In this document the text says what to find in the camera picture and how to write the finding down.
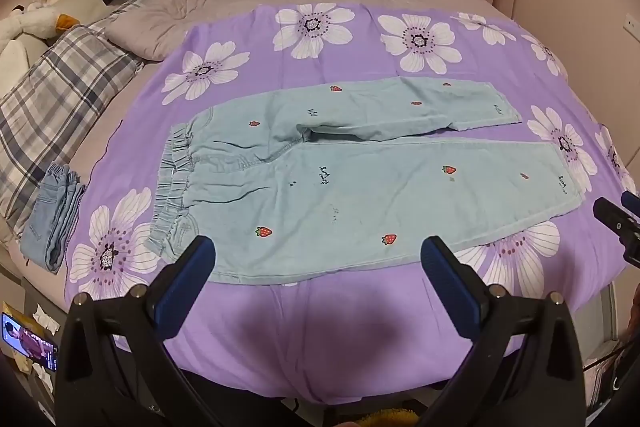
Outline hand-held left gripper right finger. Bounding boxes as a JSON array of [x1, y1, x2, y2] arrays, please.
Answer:
[[420, 235, 586, 427]]

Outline yellow fluffy item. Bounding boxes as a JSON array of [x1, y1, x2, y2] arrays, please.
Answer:
[[357, 411, 418, 427]]

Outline purple floral bedsheet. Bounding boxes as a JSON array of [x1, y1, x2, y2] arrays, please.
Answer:
[[65, 2, 640, 408]]

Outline crumpled white tissue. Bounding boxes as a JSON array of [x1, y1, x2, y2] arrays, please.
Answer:
[[31, 303, 62, 334]]

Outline white plush toy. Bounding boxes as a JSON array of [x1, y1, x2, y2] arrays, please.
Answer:
[[0, 0, 108, 52]]

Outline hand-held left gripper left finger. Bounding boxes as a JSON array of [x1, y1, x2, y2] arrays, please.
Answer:
[[55, 235, 217, 427]]

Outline light blue strawberry pants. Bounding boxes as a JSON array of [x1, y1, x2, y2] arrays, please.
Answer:
[[144, 76, 586, 285]]

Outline smartphone with lit screen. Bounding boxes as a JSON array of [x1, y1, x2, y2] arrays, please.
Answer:
[[0, 312, 60, 376]]

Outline folded blue jeans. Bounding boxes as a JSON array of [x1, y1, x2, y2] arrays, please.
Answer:
[[20, 162, 88, 273]]

